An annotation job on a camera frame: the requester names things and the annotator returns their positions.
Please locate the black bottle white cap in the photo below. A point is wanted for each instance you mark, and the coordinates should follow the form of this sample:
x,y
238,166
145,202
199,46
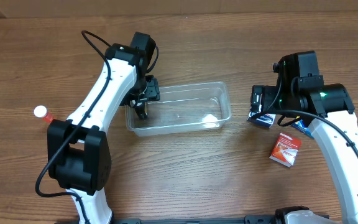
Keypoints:
x,y
141,111

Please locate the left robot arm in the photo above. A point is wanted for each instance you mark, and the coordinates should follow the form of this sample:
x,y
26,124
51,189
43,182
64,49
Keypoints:
x,y
79,160

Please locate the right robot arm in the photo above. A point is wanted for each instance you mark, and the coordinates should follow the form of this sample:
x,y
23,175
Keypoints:
x,y
327,110

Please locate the orange tube white cap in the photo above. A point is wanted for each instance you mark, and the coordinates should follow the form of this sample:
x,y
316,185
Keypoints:
x,y
42,112

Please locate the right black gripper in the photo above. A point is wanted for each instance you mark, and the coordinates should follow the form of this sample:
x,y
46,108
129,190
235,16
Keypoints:
x,y
257,101

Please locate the clear plastic container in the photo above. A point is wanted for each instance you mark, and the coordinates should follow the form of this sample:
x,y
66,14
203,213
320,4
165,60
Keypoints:
x,y
183,108

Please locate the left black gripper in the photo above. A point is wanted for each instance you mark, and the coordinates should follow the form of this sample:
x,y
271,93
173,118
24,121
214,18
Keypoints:
x,y
150,91

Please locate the red white small box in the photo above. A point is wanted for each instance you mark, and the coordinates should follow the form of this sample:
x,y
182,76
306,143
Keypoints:
x,y
285,150

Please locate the blue yellow VapoDrops box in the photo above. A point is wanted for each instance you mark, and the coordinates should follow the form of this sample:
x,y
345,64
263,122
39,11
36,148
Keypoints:
x,y
299,125

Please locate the white blue bandage box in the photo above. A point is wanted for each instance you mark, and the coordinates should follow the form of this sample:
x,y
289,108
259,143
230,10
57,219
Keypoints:
x,y
265,120

